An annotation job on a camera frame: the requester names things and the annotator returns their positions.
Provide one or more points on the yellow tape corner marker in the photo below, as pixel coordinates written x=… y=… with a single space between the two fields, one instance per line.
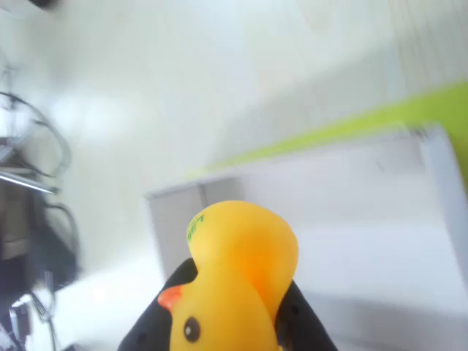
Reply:
x=365 y=124

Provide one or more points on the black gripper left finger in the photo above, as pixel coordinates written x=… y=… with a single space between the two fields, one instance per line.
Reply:
x=150 y=329

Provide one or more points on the yellow rubber duck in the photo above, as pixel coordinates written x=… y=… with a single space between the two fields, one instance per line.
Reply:
x=234 y=274

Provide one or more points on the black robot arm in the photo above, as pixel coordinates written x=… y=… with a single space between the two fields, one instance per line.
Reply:
x=40 y=237

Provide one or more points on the white cardboard box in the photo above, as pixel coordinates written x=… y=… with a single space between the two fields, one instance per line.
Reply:
x=347 y=204

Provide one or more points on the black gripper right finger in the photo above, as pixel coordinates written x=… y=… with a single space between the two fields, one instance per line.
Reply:
x=303 y=332

